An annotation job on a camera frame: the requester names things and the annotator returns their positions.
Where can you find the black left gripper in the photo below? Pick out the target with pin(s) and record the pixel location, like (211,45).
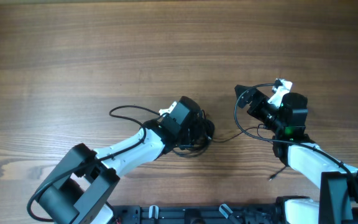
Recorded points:
(198,132)

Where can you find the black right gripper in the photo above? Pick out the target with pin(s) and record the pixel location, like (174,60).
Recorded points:
(259,99)

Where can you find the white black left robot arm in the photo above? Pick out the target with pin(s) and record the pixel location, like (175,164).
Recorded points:
(78,188)

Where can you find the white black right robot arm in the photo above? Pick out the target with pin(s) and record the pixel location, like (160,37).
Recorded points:
(285,115)

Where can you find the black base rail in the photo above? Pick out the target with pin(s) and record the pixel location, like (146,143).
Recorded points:
(248,214)

